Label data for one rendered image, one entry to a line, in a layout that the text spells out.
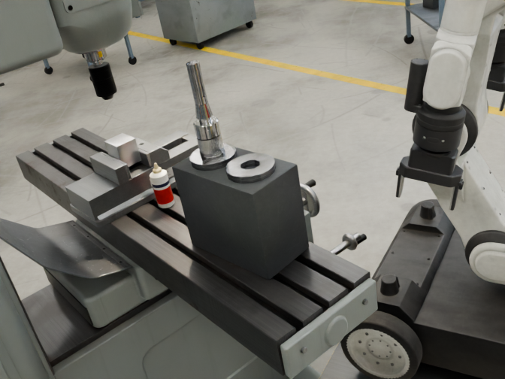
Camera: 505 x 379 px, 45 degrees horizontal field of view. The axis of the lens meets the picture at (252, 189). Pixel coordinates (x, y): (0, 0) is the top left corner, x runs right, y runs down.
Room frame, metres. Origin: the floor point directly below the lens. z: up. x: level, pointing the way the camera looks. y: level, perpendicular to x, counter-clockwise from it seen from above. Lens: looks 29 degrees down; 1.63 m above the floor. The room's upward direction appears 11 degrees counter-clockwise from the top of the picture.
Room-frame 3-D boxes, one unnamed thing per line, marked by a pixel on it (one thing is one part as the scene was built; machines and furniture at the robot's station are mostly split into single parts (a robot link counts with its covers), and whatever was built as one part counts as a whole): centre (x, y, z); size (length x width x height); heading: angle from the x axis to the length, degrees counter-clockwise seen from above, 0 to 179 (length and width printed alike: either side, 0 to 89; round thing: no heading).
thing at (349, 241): (1.51, -0.23, 0.51); 0.22 x 0.06 x 0.06; 125
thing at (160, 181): (1.24, 0.20, 0.99); 0.04 x 0.04 x 0.11
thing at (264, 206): (1.00, 0.03, 1.03); 0.22 x 0.12 x 0.20; 41
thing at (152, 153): (1.36, 0.24, 1.02); 0.12 x 0.06 x 0.04; 37
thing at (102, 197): (1.35, 0.26, 0.99); 0.35 x 0.15 x 0.11; 127
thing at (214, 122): (1.04, 0.06, 1.20); 0.05 x 0.05 x 0.01
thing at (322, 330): (1.28, 0.25, 0.90); 1.24 x 0.23 x 0.08; 35
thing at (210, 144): (1.04, 0.06, 1.16); 0.05 x 0.05 x 0.06
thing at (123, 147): (1.33, 0.29, 1.05); 0.06 x 0.05 x 0.06; 37
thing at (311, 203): (1.60, -0.13, 0.63); 0.16 x 0.12 x 0.12; 125
